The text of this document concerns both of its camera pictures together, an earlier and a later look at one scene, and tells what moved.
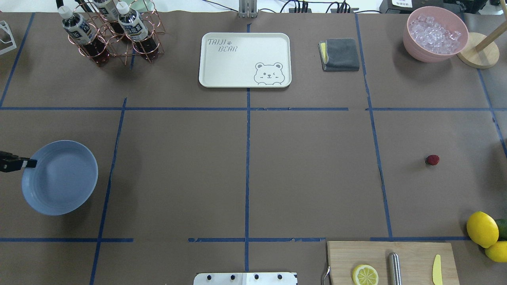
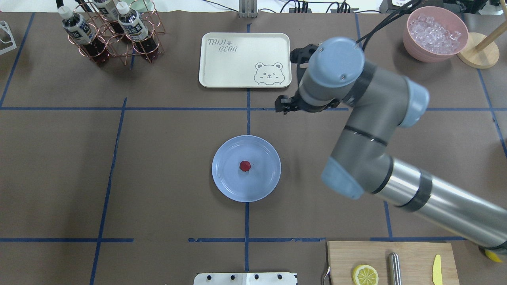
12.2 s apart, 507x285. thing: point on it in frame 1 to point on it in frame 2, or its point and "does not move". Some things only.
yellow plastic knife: x=437 y=273 does not move
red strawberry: x=432 y=160 to x=245 y=166
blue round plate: x=64 y=179 to x=248 y=186
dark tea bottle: x=109 y=11 does not move
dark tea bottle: x=84 y=34 does not move
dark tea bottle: x=135 y=28 does not move
